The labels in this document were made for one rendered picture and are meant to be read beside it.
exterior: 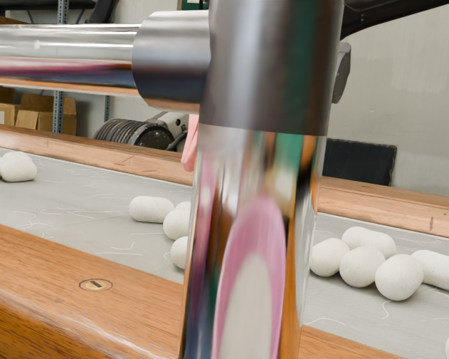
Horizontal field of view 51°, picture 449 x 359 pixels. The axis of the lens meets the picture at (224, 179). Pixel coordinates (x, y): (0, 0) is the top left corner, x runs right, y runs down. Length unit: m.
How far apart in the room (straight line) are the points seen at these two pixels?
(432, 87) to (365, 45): 0.37
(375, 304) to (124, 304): 0.14
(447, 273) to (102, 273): 0.20
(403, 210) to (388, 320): 0.24
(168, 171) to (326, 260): 0.33
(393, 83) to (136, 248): 2.17
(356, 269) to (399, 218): 0.20
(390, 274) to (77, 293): 0.16
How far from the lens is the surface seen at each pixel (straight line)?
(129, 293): 0.17
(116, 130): 0.94
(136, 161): 0.62
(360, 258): 0.27
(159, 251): 0.30
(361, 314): 0.25
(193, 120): 0.47
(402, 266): 0.27
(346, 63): 0.55
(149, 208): 0.36
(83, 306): 0.16
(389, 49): 2.44
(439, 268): 0.30
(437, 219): 0.47
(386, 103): 2.41
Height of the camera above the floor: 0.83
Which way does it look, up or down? 8 degrees down
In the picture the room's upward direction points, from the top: 6 degrees clockwise
